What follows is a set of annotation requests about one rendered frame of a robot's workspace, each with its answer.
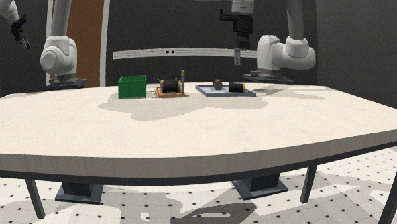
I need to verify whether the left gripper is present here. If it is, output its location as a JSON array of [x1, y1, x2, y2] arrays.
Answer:
[[219, 1, 254, 65]]

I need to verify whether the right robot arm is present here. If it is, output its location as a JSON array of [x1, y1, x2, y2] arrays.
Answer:
[[0, 0, 80, 86]]

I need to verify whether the green open-top box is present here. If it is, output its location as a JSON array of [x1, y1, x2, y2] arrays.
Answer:
[[118, 76, 146, 99]]

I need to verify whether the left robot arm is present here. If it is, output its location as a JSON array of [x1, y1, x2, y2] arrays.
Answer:
[[251, 0, 315, 80]]

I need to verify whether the tan battery holder board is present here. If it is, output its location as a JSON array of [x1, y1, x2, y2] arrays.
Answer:
[[156, 70, 186, 98]]

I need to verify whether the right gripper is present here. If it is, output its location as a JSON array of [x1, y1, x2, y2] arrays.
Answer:
[[7, 13, 30, 49]]

